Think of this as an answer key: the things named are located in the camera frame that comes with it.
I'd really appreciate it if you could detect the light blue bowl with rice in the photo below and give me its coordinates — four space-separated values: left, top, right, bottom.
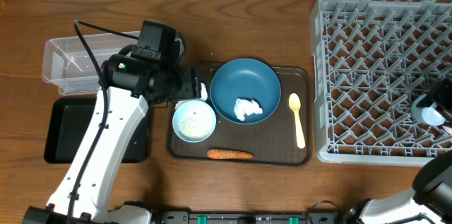
172 100 217 143

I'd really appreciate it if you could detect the dark blue plate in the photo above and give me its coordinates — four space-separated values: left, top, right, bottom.
209 58 282 125

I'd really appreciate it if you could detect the clear plastic bin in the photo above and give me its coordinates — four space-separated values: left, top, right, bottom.
42 33 137 95

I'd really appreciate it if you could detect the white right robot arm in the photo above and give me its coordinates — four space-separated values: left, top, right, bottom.
339 78 451 223

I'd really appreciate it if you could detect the pale yellow plastic spoon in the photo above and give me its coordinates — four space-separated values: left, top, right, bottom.
288 93 306 149

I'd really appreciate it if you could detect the grey plastic dishwasher rack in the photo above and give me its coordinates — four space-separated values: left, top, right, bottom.
309 0 451 167

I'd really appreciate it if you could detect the dark brown serving tray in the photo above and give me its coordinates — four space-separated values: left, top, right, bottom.
166 66 313 166

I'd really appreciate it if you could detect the white tissue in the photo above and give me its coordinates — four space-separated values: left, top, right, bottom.
234 98 263 122

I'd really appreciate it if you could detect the orange carrot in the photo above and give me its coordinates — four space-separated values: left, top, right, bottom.
207 149 254 160

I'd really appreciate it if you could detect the crumpled white napkin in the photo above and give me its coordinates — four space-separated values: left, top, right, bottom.
174 83 208 110

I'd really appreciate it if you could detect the light blue plastic cup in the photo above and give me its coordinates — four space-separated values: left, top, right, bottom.
411 94 446 126

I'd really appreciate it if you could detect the black plastic bin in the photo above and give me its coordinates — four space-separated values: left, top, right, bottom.
44 97 149 164

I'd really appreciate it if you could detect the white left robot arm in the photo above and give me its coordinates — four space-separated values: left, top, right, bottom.
23 54 201 223

